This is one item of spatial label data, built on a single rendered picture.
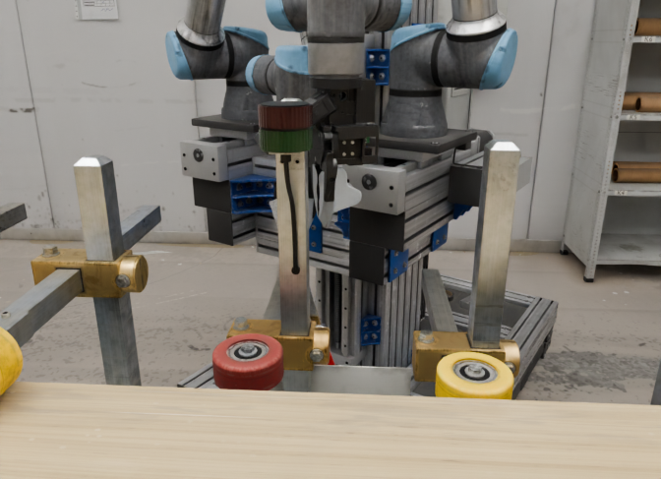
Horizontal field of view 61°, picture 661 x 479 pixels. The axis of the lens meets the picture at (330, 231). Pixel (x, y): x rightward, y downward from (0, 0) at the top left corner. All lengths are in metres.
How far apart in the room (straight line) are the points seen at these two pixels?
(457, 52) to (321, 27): 0.48
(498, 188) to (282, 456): 0.39
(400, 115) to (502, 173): 0.58
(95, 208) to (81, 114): 3.00
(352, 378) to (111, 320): 0.34
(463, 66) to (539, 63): 2.26
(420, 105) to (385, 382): 0.63
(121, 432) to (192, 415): 0.06
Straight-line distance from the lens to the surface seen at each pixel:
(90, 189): 0.75
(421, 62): 1.22
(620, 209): 3.73
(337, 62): 0.74
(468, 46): 1.17
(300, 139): 0.61
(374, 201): 1.15
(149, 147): 3.61
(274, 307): 0.85
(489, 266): 0.72
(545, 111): 3.47
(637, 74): 3.60
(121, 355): 0.84
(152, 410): 0.59
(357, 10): 0.76
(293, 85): 1.03
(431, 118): 1.24
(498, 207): 0.70
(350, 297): 1.59
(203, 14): 1.40
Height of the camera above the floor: 1.24
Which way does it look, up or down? 19 degrees down
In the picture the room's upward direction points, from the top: straight up
